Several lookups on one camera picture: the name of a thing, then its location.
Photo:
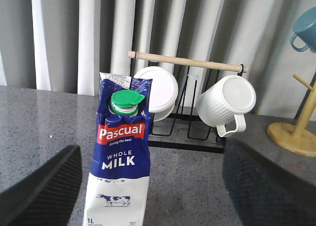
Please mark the white ribbed hanging mug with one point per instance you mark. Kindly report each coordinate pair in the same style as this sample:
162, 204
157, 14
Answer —
224, 105

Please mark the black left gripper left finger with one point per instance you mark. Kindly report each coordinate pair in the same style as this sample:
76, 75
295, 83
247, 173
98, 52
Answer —
46, 197

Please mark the white smiley hanging mug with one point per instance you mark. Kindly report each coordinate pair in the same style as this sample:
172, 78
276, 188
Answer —
164, 91

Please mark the wooden mug tree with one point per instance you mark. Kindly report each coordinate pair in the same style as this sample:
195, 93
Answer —
296, 138

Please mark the grey white curtain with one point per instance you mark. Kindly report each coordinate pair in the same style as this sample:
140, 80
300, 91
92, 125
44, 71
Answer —
63, 45

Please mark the blue mug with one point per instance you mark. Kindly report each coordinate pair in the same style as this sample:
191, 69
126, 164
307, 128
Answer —
305, 29

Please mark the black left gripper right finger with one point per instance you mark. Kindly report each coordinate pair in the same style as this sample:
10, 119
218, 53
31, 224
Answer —
263, 193

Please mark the Pascual whole milk carton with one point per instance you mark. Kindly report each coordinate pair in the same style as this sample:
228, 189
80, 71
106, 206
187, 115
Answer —
119, 175

